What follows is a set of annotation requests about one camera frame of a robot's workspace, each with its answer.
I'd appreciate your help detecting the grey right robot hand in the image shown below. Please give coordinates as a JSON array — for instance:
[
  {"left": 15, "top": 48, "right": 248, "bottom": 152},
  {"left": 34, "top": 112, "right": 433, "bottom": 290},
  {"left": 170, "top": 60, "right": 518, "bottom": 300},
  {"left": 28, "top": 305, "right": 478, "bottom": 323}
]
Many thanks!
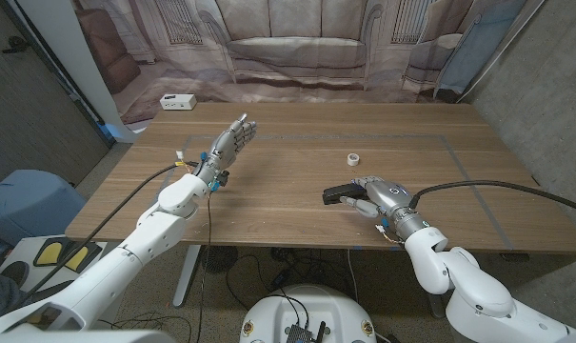
[{"left": 339, "top": 175, "right": 415, "bottom": 221}]

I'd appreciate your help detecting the blue chair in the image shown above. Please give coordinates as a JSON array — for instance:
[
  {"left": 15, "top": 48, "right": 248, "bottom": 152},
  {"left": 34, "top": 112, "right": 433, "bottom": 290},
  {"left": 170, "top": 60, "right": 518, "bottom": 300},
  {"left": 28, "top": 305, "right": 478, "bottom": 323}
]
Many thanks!
[{"left": 0, "top": 169, "right": 88, "bottom": 249}]

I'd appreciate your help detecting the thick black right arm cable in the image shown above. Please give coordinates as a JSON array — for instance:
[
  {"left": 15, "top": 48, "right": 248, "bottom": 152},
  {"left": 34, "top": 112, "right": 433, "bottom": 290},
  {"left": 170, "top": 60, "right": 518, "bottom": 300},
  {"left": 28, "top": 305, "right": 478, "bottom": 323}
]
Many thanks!
[{"left": 408, "top": 179, "right": 576, "bottom": 216}]

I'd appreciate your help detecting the grey table leg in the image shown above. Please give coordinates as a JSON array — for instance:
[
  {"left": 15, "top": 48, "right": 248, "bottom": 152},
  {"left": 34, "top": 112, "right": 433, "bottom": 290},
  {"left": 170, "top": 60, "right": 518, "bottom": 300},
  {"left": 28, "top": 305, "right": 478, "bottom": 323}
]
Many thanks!
[{"left": 425, "top": 290, "right": 447, "bottom": 319}]

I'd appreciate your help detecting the black electronics module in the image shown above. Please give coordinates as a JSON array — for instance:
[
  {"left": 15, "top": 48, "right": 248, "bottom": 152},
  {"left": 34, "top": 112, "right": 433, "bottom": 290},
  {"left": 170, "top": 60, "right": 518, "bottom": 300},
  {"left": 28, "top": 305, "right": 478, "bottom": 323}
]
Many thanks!
[{"left": 287, "top": 321, "right": 328, "bottom": 343}]

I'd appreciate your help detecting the white floor mat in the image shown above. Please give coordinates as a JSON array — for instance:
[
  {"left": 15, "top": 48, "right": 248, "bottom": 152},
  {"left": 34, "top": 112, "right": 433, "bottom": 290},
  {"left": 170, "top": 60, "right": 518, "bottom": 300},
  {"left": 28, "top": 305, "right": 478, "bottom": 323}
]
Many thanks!
[{"left": 1, "top": 233, "right": 127, "bottom": 293}]

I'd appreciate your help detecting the black floor cable with adapter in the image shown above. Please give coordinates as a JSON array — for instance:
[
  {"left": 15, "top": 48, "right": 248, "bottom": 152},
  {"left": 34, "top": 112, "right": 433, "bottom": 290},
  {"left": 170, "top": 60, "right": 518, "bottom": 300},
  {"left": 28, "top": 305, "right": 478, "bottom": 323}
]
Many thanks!
[{"left": 225, "top": 247, "right": 355, "bottom": 311}]

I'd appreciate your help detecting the black rectangular case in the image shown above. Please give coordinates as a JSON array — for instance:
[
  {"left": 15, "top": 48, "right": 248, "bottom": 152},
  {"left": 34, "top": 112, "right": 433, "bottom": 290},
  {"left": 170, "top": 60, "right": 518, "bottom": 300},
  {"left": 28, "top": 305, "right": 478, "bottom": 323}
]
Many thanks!
[{"left": 322, "top": 183, "right": 368, "bottom": 206}]

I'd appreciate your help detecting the blue grey leaning panel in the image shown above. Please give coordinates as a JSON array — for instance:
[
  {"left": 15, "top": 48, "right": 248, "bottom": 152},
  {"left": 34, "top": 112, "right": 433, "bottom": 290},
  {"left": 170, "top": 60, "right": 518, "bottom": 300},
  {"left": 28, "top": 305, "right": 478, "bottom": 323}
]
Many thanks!
[{"left": 432, "top": 0, "right": 526, "bottom": 101}]

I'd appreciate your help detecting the white robot torso base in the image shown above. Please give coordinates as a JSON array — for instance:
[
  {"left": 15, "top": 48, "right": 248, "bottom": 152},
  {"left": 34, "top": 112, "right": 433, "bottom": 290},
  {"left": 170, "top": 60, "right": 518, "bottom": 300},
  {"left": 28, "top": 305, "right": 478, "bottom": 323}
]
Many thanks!
[{"left": 239, "top": 284, "right": 378, "bottom": 343}]

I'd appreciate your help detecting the round black floor fan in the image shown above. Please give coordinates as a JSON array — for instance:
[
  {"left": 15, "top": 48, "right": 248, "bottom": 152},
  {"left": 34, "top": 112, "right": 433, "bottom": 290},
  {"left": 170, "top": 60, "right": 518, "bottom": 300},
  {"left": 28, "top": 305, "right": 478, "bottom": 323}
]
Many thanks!
[{"left": 201, "top": 245, "right": 239, "bottom": 275}]

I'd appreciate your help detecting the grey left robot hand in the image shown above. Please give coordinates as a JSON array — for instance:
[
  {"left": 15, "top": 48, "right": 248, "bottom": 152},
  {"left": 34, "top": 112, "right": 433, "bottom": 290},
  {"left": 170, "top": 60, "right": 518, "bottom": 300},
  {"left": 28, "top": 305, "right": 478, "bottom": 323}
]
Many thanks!
[{"left": 196, "top": 112, "right": 258, "bottom": 185}]

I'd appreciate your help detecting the yellow and black foot pedal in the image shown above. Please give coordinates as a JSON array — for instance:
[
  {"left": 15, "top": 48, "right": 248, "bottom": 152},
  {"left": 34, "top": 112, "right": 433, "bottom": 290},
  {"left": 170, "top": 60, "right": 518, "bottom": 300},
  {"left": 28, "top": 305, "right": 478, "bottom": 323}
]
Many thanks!
[{"left": 32, "top": 237, "right": 103, "bottom": 273}]

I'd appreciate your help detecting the white pillar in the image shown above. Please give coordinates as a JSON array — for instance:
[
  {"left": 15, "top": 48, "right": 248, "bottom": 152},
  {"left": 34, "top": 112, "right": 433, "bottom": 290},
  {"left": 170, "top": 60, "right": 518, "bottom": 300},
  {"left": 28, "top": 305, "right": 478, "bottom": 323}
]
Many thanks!
[{"left": 15, "top": 0, "right": 141, "bottom": 144}]

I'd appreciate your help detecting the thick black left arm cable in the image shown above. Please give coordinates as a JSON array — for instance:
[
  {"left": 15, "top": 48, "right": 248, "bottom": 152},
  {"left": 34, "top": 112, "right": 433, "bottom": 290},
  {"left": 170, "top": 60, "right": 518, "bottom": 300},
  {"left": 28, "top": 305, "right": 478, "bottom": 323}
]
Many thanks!
[{"left": 10, "top": 161, "right": 201, "bottom": 306}]

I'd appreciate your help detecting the black door handle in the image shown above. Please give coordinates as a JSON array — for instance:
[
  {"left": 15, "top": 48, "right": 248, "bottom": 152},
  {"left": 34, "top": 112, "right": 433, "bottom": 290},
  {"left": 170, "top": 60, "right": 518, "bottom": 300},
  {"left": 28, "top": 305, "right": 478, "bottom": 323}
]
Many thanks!
[{"left": 1, "top": 36, "right": 30, "bottom": 54}]

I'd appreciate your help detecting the printed sofa room backdrop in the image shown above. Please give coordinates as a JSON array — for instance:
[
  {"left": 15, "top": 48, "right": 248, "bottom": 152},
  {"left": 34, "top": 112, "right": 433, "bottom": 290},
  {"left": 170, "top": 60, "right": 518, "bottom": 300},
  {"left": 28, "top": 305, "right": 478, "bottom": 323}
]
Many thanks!
[{"left": 70, "top": 0, "right": 529, "bottom": 128}]

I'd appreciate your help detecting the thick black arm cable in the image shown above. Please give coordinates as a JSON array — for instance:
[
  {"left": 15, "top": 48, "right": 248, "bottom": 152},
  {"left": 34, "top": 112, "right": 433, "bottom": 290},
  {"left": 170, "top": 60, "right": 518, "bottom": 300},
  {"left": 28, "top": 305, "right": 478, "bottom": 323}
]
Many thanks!
[
  {"left": 408, "top": 179, "right": 576, "bottom": 216},
  {"left": 10, "top": 161, "right": 201, "bottom": 306}
]

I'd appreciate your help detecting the thin black hanging cable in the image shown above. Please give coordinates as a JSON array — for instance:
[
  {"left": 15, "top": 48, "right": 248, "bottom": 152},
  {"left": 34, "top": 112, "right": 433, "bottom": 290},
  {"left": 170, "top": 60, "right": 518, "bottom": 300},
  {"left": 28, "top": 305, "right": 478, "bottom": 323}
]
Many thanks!
[{"left": 196, "top": 190, "right": 212, "bottom": 343}]

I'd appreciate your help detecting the white power box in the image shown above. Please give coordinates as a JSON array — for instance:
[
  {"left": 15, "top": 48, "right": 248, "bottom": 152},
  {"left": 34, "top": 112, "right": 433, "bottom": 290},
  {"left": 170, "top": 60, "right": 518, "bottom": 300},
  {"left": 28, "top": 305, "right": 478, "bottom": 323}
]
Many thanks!
[{"left": 159, "top": 93, "right": 198, "bottom": 111}]

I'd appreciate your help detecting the white table leg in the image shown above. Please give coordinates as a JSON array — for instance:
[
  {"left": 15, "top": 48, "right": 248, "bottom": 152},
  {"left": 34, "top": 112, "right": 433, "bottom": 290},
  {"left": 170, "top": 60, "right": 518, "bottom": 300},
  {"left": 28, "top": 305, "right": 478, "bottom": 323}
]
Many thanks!
[{"left": 172, "top": 244, "right": 203, "bottom": 309}]

